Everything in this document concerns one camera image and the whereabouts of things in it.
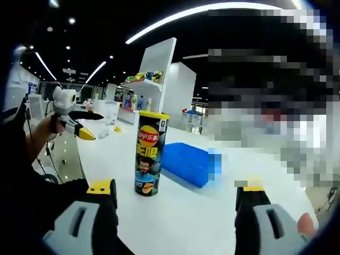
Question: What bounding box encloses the white display shelf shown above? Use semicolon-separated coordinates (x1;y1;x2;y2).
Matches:
118;37;177;126

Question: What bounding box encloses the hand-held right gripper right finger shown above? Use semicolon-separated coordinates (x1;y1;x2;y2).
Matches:
235;185;317;255

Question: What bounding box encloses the black cable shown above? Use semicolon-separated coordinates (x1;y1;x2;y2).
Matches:
23;97;65;184

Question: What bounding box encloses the person's black clothing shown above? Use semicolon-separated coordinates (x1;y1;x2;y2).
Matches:
0;105;90;248

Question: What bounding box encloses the green snack bag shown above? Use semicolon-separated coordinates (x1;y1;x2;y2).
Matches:
126;72;146;83

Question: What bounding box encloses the person's right hand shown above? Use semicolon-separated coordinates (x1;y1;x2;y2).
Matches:
296;212;319;237

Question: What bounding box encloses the person's left hand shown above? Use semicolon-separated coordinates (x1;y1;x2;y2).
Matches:
37;111;67;141

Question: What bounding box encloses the clear plastic container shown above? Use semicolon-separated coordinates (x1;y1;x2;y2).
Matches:
102;100;121;126

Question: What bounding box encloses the blue plastic box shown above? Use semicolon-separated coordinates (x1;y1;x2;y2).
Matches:
160;142;210;189

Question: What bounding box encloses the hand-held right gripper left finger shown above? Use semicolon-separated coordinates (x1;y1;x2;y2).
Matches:
42;179;133;255

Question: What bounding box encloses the yellow black snack bag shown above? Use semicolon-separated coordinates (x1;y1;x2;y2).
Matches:
144;70;164;82

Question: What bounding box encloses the curved ceiling light strip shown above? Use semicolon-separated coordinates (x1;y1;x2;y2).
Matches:
125;2;282;45

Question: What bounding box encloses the yellow container lid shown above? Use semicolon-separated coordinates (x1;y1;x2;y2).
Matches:
138;109;171;121

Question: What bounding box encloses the black chip container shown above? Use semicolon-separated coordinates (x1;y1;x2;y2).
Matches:
134;111;171;198

